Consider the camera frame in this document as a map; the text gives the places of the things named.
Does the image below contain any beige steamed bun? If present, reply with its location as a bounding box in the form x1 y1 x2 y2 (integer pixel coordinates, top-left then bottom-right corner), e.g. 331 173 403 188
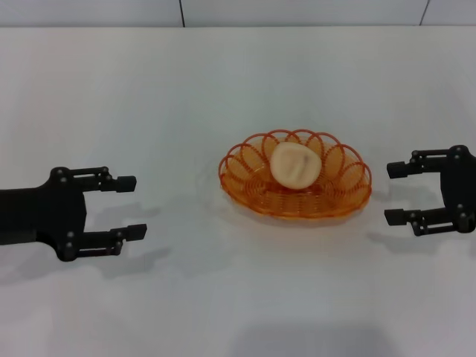
269 141 323 191

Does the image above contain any orange woven plastic basket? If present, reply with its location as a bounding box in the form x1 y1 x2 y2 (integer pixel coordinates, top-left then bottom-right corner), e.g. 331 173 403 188
218 128 373 221

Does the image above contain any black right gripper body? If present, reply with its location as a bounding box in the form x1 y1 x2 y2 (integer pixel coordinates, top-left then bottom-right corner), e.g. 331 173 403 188
437 144 476 234

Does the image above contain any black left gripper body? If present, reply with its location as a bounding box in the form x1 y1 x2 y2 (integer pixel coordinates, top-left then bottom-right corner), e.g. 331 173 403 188
0 167 89 263

